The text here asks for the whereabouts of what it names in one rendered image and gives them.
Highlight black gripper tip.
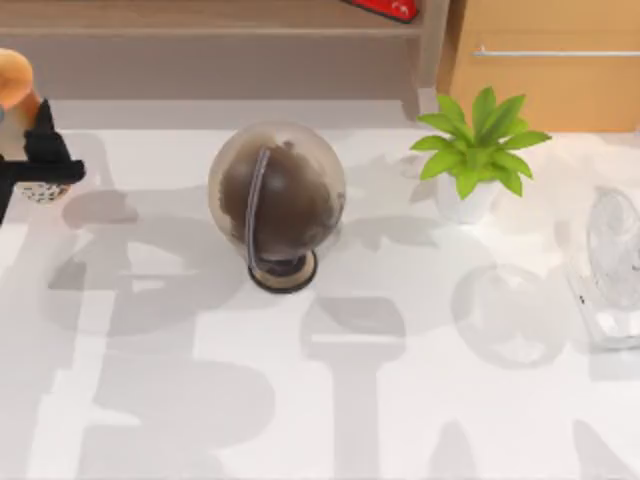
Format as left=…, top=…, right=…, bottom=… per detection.
left=0, top=97, right=87, bottom=227

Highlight red and black box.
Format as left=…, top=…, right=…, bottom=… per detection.
left=339, top=0, right=419, bottom=26

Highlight wooden cupboard door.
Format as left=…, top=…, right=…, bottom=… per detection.
left=435, top=0, right=640, bottom=134

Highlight green plant in white pot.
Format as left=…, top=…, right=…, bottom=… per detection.
left=409, top=85, right=554, bottom=225

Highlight wooden open shelves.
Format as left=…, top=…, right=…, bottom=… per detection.
left=0, top=0, right=450, bottom=109

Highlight orange and beige toy figure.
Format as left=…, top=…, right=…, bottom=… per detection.
left=0, top=47, right=69, bottom=206

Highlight brown globe on stand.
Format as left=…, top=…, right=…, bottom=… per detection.
left=206, top=119, right=348, bottom=296

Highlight white table fan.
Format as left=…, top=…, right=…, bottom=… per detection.
left=566, top=184, right=640, bottom=351

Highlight long metal handle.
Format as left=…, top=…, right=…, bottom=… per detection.
left=471, top=45, right=640, bottom=59

